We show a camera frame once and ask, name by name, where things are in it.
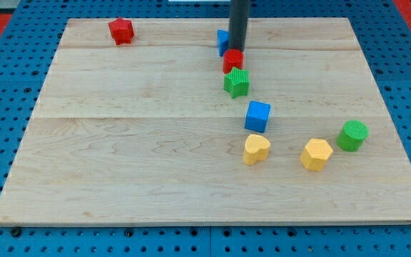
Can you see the red cylinder block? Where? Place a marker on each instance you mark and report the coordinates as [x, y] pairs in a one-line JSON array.
[[232, 58]]

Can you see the red star block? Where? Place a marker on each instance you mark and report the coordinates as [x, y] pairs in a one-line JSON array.
[[121, 30]]

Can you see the yellow hexagon block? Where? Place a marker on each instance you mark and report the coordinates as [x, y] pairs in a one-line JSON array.
[[316, 154]]

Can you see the yellow heart block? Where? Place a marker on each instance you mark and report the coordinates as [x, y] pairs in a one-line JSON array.
[[256, 148]]

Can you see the green cylinder block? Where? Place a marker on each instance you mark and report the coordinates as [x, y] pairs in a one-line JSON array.
[[352, 135]]

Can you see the blue triangle block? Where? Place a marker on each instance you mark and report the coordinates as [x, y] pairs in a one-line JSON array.
[[222, 41]]

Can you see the blue cube block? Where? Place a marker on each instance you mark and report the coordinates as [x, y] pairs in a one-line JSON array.
[[257, 116]]

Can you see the black cylindrical robot arm stick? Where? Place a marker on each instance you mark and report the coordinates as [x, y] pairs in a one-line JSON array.
[[239, 11]]

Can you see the light wooden board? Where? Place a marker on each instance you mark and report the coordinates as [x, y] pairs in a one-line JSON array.
[[143, 134]]

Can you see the green star block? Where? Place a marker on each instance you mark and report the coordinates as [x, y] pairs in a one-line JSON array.
[[237, 82]]

